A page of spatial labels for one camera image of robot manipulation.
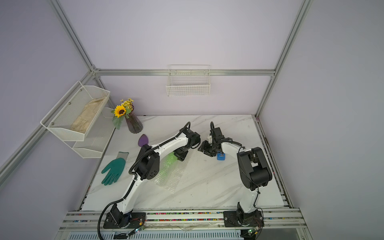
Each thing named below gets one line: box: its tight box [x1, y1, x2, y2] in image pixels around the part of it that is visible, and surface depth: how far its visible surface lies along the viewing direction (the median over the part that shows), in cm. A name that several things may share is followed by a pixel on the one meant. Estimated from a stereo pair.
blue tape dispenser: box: [216, 151, 226, 161], surface depth 96 cm
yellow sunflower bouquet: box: [111, 98, 134, 130], surface depth 92 cm
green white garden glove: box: [101, 151, 130, 186], surface depth 92 cm
